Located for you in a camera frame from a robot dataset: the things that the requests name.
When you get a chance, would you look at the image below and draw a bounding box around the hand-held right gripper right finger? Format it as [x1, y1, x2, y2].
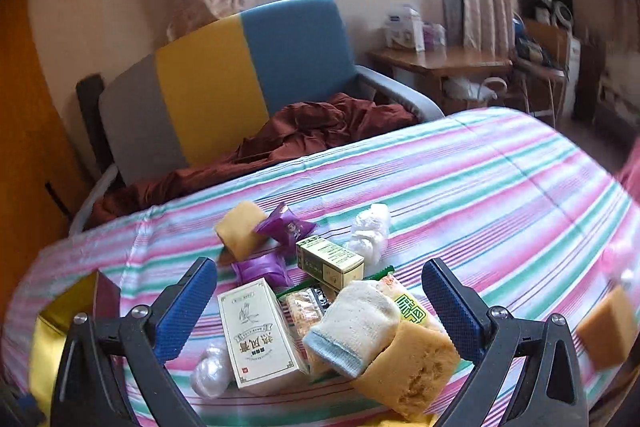
[421, 258, 591, 427]

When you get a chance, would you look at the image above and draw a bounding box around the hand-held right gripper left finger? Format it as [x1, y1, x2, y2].
[50, 257, 218, 427]

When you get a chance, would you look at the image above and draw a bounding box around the cracker packet with green label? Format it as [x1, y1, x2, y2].
[365, 266, 446, 333]

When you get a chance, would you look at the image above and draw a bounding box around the white plastic bag wad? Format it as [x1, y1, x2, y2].
[190, 341, 236, 399]
[345, 203, 391, 278]

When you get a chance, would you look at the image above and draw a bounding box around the white box with bird print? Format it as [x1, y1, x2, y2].
[217, 278, 311, 392]

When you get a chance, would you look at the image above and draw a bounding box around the yellow sponge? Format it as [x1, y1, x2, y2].
[352, 319, 462, 423]
[215, 200, 268, 260]
[575, 285, 640, 370]

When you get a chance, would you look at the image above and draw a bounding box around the purple candy packet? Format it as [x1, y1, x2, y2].
[234, 252, 293, 290]
[255, 202, 318, 250]

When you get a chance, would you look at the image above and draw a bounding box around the white sock with blue cuff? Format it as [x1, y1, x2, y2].
[304, 281, 401, 379]

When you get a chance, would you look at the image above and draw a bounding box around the cracker packet with black label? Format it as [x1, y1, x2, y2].
[275, 284, 333, 343]

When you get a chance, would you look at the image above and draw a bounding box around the gold tray box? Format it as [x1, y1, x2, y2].
[27, 270, 123, 408]

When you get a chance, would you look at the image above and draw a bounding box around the grey yellow blue sofa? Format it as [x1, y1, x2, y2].
[67, 0, 446, 235]

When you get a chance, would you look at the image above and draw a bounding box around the white bag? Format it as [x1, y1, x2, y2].
[442, 76, 508, 100]

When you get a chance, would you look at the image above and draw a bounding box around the dark red blanket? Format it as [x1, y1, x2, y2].
[90, 93, 420, 228]

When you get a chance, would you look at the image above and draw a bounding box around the wooden desk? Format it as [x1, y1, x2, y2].
[367, 47, 513, 112]

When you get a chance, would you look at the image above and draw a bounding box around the orange wooden wardrobe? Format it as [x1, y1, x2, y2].
[0, 0, 93, 258]

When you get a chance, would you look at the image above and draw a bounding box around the purple container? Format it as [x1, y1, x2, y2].
[422, 22, 447, 50]

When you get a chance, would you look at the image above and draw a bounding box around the cluttered storage rack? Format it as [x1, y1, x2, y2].
[512, 0, 586, 118]

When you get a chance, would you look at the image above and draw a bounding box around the white carton box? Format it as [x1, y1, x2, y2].
[385, 6, 426, 52]

